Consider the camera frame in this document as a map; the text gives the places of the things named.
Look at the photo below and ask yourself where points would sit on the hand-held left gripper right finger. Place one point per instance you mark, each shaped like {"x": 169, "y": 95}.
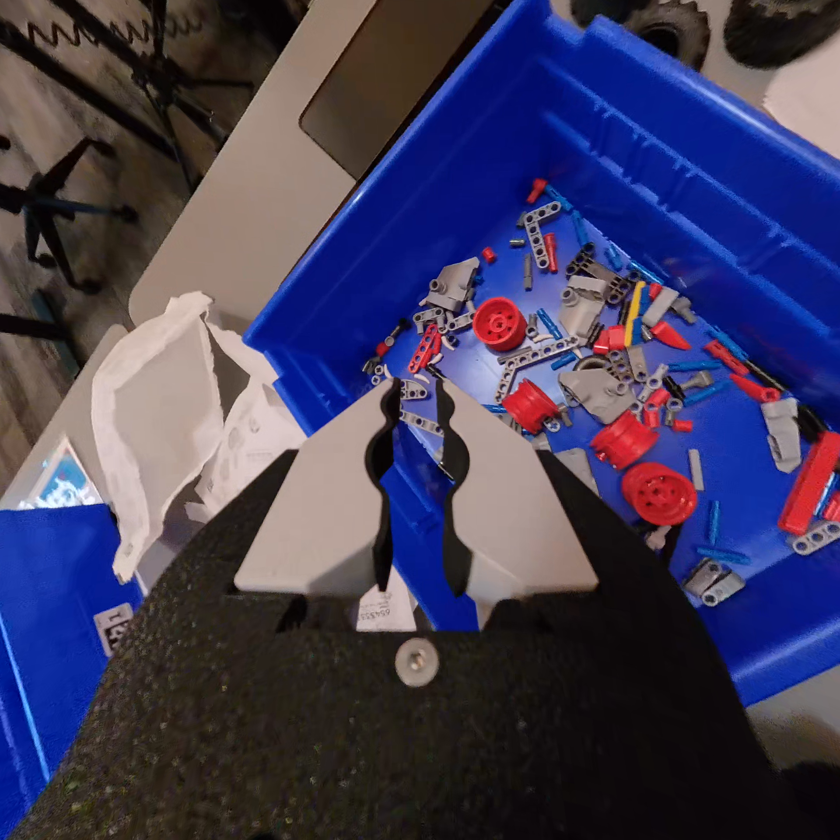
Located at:
{"x": 518, "y": 518}

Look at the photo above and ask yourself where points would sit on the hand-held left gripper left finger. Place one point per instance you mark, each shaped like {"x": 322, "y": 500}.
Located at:
{"x": 315, "y": 512}

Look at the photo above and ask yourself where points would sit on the pile of building brick pieces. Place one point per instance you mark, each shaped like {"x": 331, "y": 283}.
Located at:
{"x": 597, "y": 388}

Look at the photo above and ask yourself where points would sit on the large blue plastic bin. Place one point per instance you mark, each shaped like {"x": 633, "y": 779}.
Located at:
{"x": 459, "y": 164}

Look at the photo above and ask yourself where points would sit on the printed white paper bag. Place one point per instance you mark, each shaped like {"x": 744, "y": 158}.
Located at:
{"x": 256, "y": 426}

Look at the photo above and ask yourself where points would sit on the red toy wheel rim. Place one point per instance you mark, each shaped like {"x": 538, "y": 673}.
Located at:
{"x": 499, "y": 323}
{"x": 656, "y": 492}
{"x": 528, "y": 405}
{"x": 623, "y": 439}

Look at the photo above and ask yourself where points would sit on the white barcode paper slip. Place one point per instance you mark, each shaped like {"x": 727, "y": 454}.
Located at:
{"x": 384, "y": 613}

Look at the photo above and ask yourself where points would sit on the torn white paper bag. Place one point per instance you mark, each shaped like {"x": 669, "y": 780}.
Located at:
{"x": 151, "y": 407}

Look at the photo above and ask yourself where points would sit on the grey bin label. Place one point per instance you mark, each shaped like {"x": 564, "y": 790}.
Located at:
{"x": 113, "y": 630}

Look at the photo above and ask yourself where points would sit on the blue picture booklet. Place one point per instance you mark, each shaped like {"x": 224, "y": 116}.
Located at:
{"x": 62, "y": 479}

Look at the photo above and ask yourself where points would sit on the small blue plastic bin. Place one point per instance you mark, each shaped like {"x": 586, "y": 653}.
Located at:
{"x": 46, "y": 590}

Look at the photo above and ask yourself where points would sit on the black office chair base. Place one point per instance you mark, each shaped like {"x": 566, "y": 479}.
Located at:
{"x": 59, "y": 197}

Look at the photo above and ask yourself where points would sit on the black tripod stand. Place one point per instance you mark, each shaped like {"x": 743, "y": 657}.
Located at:
{"x": 161, "y": 72}

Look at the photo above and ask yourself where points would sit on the white paper sheet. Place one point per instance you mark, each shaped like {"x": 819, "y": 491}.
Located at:
{"x": 807, "y": 105}

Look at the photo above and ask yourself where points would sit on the black toy tyre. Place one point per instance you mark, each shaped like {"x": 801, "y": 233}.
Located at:
{"x": 774, "y": 33}
{"x": 663, "y": 29}

